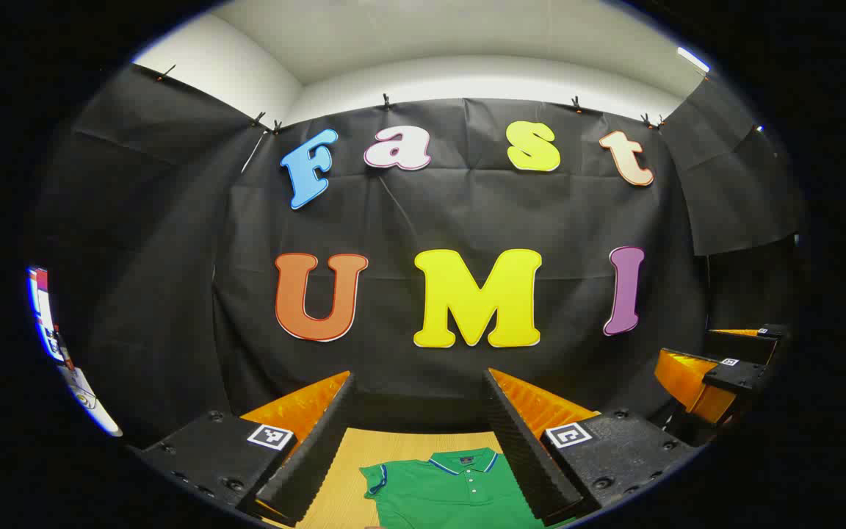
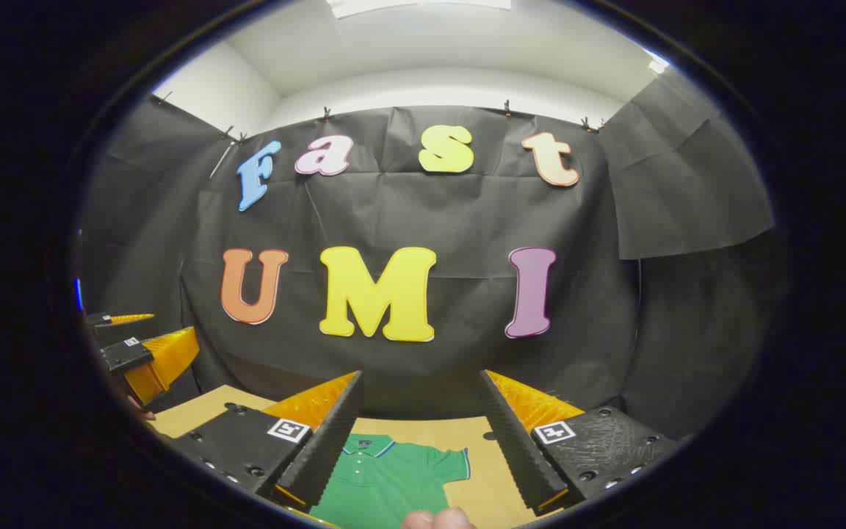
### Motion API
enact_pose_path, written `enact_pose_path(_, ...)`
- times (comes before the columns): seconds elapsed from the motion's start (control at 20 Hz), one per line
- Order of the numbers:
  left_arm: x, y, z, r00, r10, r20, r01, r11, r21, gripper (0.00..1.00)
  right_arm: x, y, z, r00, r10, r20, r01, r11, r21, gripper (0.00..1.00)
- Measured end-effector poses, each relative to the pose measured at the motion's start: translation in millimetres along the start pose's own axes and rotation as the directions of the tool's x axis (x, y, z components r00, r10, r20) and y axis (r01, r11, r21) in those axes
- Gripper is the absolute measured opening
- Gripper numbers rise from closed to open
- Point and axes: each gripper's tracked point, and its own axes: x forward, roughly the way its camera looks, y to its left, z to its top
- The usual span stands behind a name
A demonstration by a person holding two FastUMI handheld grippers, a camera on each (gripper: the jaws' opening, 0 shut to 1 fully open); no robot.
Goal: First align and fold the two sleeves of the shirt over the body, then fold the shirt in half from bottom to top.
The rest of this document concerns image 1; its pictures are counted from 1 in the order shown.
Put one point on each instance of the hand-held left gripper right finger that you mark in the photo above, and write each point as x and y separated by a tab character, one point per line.
522	448

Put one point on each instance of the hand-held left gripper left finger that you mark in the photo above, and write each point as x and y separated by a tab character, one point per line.
320	441

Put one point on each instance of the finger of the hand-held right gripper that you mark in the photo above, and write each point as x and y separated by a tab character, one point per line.
739	347
742	376

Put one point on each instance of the green polo T-shirt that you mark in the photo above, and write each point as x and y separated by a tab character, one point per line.
452	492

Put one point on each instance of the white ceiling light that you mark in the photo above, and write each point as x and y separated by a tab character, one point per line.
692	59

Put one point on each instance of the white printed board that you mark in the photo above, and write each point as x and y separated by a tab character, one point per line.
42	308

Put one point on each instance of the row of black cloth clips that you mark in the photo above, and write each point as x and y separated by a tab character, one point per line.
386	101

